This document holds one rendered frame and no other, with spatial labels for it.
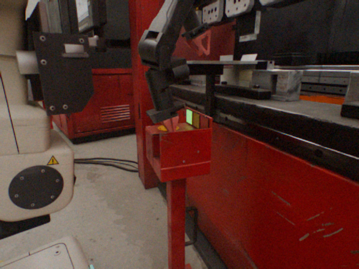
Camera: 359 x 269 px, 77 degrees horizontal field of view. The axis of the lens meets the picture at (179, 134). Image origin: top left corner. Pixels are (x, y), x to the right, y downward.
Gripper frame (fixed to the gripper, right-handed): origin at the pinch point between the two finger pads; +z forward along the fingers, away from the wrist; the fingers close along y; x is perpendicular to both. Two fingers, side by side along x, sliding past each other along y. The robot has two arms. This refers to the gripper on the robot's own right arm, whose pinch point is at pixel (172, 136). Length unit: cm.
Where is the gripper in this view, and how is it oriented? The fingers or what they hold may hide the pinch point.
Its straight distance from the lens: 66.5
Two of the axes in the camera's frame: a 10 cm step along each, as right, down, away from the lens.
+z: 2.4, 9.1, 3.5
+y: 9.1, -3.4, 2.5
